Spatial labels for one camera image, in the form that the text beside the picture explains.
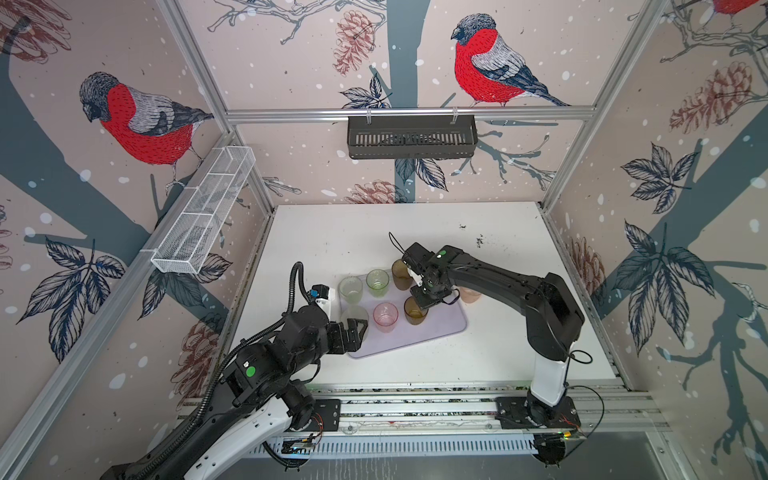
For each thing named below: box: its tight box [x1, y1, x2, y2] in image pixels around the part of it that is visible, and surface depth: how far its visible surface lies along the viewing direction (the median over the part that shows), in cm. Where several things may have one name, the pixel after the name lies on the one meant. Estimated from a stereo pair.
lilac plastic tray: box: [341, 270, 467, 359], surface depth 90 cm
